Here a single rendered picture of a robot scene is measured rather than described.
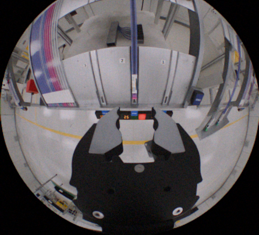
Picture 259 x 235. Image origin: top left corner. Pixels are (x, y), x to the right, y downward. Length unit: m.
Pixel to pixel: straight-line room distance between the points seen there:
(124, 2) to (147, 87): 1.94
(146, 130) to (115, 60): 0.93
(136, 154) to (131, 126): 0.38
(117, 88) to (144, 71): 0.10
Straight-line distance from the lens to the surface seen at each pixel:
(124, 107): 0.30
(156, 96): 0.30
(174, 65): 0.27
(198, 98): 0.32
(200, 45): 0.30
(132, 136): 1.08
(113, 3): 2.08
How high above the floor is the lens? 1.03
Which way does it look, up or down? 87 degrees down
